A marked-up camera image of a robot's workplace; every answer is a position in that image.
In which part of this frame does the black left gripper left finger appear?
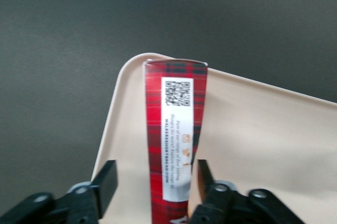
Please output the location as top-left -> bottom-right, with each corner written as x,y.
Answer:
0,159 -> 118,224

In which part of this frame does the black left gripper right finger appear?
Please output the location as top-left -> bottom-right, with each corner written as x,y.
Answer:
189,158 -> 308,224

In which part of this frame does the red tartan cookie box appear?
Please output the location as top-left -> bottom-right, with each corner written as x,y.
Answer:
143,60 -> 209,224

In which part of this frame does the beige plastic tray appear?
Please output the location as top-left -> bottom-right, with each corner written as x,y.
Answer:
92,52 -> 337,224

